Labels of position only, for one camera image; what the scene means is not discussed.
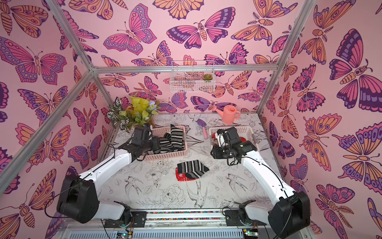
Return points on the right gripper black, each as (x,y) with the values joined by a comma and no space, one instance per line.
(220,151)

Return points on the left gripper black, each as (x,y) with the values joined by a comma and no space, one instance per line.
(156,144)

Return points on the black white striped sock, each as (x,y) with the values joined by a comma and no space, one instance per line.
(177,140)

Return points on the black grey striped sock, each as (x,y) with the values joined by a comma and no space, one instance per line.
(195,168)
(166,143)

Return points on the red snowflake bird sock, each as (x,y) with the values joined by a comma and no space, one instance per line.
(183,177)

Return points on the red patterned sock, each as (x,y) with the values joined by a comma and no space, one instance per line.
(214,138)

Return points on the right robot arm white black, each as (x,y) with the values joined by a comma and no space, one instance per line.
(290,211)

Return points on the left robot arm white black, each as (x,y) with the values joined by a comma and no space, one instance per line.
(79,200)

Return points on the pink plastic basket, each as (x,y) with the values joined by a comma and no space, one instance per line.
(159,132)

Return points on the white plastic basket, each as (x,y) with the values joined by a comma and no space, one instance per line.
(243,131)

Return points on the artificial plant bouquet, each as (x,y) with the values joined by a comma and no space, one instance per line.
(129,113)

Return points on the pink watering can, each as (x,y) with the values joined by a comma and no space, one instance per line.
(229,114)

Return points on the purple pink garden trowel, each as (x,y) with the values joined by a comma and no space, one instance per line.
(203,124)

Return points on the small green succulent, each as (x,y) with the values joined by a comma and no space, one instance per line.
(207,77)

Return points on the white wire wall basket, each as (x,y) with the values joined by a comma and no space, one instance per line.
(187,76)

